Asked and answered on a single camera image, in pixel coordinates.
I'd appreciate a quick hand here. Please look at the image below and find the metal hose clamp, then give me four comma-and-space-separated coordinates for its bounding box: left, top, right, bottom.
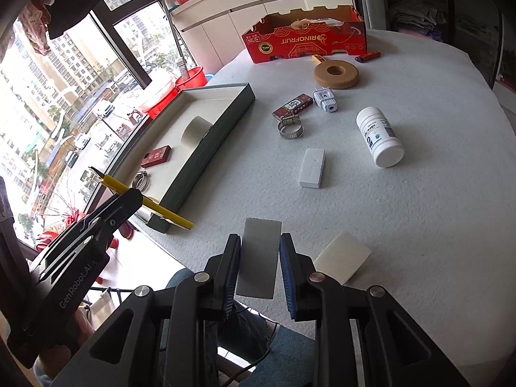
277, 115, 303, 140

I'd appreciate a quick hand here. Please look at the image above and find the hose clamp in tray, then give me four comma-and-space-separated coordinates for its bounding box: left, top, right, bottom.
131, 170, 150, 192

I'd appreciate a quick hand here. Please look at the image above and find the red lighter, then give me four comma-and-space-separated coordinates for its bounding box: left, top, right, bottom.
355, 51, 381, 63

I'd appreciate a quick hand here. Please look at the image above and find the red plastic stool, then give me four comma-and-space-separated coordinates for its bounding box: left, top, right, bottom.
35, 210, 135, 253

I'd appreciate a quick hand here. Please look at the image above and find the red fruit cardboard box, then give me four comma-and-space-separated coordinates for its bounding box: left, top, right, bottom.
242, 5, 367, 64

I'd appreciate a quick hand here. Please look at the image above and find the white bottle blue label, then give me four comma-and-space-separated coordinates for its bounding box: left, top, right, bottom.
356, 107, 405, 169

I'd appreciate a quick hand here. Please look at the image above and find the grey card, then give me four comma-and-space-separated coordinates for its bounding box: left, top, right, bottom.
236, 218, 282, 300

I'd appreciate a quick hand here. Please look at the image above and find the large red bucket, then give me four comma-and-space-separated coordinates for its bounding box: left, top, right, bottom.
138, 78, 179, 119

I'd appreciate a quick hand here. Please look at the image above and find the small red basin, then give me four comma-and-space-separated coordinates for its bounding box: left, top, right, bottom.
175, 66, 207, 91

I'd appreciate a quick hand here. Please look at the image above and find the masking tape roll yellow core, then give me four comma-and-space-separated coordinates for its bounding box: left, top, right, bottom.
181, 116, 213, 150

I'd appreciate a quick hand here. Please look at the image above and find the white rectangular block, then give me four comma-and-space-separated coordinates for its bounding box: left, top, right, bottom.
298, 149, 324, 189

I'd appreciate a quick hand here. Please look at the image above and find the white cabinet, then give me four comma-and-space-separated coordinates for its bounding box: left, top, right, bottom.
172, 0, 353, 74

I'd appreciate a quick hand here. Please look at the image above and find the tan tape ring disc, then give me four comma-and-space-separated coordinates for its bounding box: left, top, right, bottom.
313, 60, 360, 90

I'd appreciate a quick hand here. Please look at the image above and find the green shallow tray box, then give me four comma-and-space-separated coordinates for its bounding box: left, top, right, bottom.
104, 83, 255, 214

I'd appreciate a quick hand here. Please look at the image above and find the red cigarette box in tray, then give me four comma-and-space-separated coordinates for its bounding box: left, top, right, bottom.
141, 145, 172, 169

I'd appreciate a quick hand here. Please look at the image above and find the red patterned small box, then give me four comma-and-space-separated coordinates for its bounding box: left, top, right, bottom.
272, 94, 313, 122

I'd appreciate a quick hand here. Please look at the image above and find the white power adapter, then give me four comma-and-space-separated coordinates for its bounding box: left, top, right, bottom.
312, 87, 339, 113

